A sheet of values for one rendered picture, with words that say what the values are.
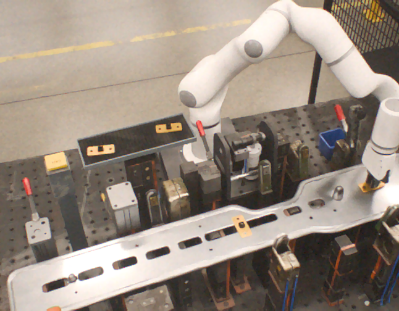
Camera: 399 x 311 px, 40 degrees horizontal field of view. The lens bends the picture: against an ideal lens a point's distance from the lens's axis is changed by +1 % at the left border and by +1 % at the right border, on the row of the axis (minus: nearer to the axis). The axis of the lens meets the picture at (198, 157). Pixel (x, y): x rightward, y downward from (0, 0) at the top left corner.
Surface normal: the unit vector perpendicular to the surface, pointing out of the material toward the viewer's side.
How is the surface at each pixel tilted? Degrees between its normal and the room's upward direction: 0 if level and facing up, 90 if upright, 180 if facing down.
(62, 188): 90
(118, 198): 0
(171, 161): 4
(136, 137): 0
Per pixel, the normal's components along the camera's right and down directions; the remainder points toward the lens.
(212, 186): 0.35, 0.65
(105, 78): -0.02, -0.71
